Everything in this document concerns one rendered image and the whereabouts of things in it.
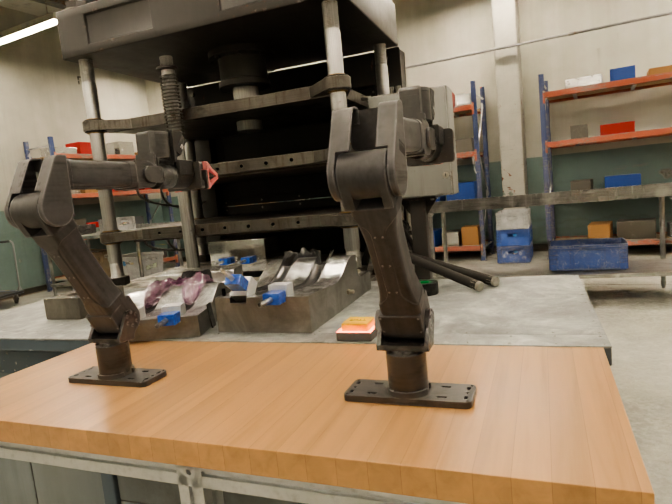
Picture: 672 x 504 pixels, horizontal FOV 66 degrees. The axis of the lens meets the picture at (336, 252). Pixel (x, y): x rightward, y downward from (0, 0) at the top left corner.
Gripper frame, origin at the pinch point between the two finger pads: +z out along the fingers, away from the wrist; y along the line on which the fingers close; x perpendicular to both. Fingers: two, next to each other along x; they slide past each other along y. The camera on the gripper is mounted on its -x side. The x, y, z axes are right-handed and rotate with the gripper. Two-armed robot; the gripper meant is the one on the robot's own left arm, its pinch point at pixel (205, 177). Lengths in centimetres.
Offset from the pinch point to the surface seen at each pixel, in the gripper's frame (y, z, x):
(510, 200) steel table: -56, 343, 20
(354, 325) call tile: -42, -10, 37
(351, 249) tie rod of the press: -13, 68, 27
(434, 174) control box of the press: -44, 81, 2
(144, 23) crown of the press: 65, 62, -70
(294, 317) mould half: -24.6, -5.5, 35.9
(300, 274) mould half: -15.5, 18.7, 29.1
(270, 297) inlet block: -20.7, -9.1, 30.2
